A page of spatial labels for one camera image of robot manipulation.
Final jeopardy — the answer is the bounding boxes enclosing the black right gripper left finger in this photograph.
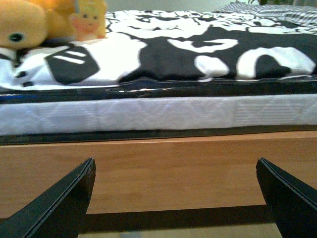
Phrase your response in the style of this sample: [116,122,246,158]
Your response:
[0,158,96,238]

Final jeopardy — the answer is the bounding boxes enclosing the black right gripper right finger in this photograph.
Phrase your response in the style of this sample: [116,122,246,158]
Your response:
[256,158,317,238]

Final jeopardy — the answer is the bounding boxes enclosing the orange plush dinosaur toy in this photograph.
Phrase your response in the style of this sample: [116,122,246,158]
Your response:
[0,0,75,50]

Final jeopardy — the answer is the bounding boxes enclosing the white mattress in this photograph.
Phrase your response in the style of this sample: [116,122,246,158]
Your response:
[0,78,317,145]

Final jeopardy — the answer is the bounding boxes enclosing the black and white bedsheet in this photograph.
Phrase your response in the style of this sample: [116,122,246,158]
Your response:
[0,2,317,91]

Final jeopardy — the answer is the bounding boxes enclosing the yellow doll toy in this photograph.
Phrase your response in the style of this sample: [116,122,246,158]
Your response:
[69,0,107,42]

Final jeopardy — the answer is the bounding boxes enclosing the wooden bed frame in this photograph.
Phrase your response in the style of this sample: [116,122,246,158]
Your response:
[0,131,317,231]

